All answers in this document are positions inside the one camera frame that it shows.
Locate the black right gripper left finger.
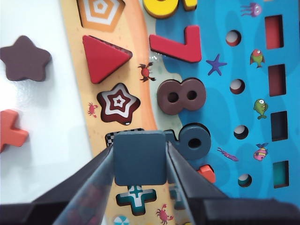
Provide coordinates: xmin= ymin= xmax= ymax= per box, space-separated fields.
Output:
xmin=30 ymin=145 xmax=115 ymax=225

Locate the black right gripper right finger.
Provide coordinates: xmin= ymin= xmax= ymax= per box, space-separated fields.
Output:
xmin=166 ymin=141 xmax=275 ymax=225

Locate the dark blue square block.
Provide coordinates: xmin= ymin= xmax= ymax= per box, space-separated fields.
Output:
xmin=113 ymin=131 xmax=169 ymax=186

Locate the orange number ten piece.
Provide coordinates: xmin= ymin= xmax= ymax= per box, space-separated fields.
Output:
xmin=196 ymin=165 xmax=216 ymax=184

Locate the dark blue number nine piece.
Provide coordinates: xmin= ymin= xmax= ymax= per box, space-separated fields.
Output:
xmin=164 ymin=123 xmax=212 ymax=161

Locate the brown number eight piece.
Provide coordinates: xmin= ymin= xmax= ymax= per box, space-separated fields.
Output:
xmin=156 ymin=78 xmax=207 ymax=116

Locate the orange cross block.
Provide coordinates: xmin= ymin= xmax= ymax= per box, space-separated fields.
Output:
xmin=0 ymin=109 xmax=30 ymax=153

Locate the wooden number shape puzzle board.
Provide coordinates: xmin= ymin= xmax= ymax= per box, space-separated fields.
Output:
xmin=58 ymin=0 xmax=300 ymax=225

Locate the red triangle block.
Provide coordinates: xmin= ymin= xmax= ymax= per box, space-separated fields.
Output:
xmin=82 ymin=35 xmax=133 ymax=84

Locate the brown star block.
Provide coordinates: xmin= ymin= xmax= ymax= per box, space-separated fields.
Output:
xmin=0 ymin=35 xmax=53 ymax=82

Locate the red number seven piece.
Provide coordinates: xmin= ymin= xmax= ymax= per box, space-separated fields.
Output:
xmin=149 ymin=25 xmax=202 ymax=64

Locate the yellow number six piece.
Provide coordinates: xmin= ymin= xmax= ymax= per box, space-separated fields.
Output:
xmin=142 ymin=0 xmax=197 ymax=19

